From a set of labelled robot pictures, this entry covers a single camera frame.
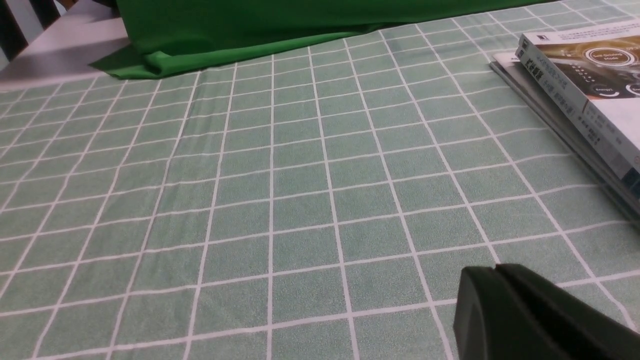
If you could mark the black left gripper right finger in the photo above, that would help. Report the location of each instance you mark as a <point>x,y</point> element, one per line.
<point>565,310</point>

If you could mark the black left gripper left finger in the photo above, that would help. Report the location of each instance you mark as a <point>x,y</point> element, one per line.
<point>501,316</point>

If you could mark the green checkered tablecloth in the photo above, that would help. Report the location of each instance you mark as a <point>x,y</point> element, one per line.
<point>314,204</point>

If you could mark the bottom thin book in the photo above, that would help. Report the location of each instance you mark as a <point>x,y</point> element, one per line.
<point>513,73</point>

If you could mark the middle white book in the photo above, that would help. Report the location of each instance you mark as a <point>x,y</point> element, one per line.
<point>628,175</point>

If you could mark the top white textbook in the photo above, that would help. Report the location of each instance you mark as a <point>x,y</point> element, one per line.
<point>592,74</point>

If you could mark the green backdrop cloth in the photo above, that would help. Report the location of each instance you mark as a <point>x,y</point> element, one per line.
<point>172,37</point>

